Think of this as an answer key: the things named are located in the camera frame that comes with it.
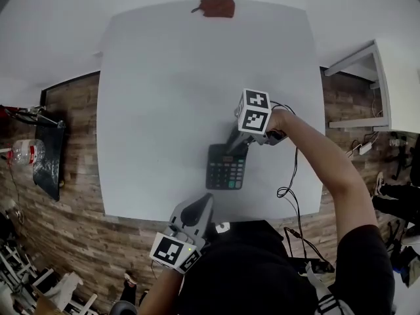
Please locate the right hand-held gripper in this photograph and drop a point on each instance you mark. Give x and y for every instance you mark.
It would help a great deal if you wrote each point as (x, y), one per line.
(254, 117)

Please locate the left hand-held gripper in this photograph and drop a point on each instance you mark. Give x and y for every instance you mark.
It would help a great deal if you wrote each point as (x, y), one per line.
(178, 241)

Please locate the black calculator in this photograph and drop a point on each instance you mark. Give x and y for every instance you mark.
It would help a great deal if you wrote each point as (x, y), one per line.
(219, 176)

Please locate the person's right forearm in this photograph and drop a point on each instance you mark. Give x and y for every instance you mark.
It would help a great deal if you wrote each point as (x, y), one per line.
(328, 162)

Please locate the person's left forearm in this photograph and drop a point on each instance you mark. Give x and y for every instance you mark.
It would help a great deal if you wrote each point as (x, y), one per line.
(160, 294)

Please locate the person's black shirt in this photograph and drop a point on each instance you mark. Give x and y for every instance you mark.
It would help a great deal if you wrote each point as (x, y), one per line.
(256, 274)

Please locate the black box device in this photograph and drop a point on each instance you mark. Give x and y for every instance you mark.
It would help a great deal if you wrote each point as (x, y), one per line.
(315, 265)

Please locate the white power adapter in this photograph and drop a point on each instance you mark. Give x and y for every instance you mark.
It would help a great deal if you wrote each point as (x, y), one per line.
(364, 148)

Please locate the reddish brown cloth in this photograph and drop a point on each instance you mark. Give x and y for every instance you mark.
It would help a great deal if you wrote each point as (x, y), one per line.
(218, 7)

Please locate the white side table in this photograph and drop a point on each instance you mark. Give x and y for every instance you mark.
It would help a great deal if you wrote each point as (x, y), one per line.
(398, 87)

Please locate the white chair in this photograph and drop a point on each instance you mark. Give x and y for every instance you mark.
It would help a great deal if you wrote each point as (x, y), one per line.
(62, 290)

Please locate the clear plastic bottle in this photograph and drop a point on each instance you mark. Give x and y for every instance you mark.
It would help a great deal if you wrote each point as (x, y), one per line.
(24, 152)

